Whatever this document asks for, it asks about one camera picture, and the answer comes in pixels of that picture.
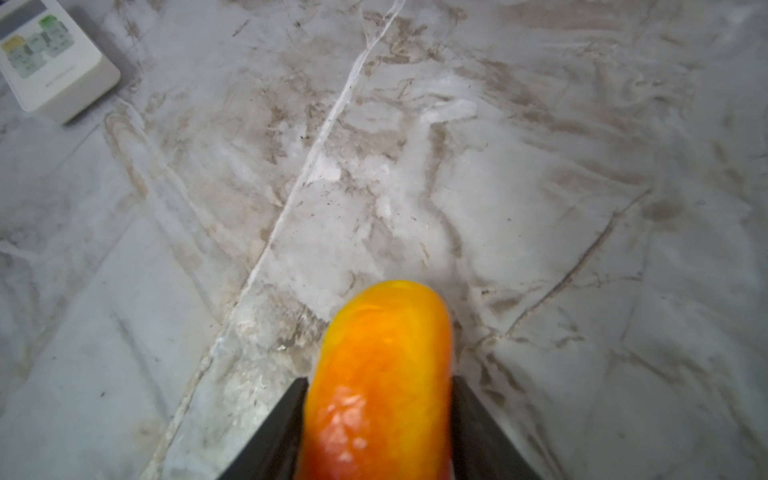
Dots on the red-orange fake mango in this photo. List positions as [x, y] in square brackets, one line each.
[378, 406]

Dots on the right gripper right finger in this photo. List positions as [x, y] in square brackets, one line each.
[480, 448]

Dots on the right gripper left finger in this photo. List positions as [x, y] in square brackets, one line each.
[273, 450]

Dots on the white remote control box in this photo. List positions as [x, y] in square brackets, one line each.
[53, 68]

